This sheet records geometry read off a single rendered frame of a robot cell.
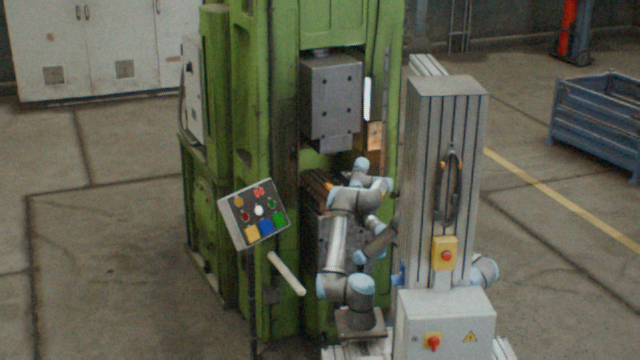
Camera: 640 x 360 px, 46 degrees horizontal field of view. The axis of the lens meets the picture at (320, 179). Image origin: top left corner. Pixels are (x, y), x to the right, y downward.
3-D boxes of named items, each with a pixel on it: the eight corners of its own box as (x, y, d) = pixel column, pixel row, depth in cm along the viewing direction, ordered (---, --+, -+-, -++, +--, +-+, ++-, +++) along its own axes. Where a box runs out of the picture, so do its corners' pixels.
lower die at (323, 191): (350, 206, 435) (350, 192, 432) (319, 212, 427) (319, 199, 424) (319, 179, 470) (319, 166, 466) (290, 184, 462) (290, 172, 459)
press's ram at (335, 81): (373, 130, 422) (376, 60, 406) (311, 140, 407) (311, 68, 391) (340, 108, 457) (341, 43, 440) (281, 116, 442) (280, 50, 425)
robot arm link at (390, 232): (414, 226, 349) (359, 272, 383) (427, 218, 357) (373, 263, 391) (399, 206, 351) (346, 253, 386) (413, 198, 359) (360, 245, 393)
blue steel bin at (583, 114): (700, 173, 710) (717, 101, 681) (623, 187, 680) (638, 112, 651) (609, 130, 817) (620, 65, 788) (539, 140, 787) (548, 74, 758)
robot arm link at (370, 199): (382, 193, 344) (393, 173, 391) (358, 191, 346) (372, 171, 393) (380, 218, 346) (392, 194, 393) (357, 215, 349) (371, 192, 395)
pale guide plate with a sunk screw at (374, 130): (381, 149, 444) (382, 122, 437) (367, 151, 441) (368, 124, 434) (379, 147, 446) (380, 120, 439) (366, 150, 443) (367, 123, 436)
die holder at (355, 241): (374, 271, 454) (377, 205, 436) (317, 285, 440) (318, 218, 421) (333, 231, 501) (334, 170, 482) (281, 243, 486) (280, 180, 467)
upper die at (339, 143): (352, 149, 421) (352, 133, 417) (319, 155, 413) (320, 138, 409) (320, 125, 455) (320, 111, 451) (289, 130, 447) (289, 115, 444)
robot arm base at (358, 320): (379, 330, 341) (380, 312, 337) (346, 332, 339) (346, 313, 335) (373, 311, 355) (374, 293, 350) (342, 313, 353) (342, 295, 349)
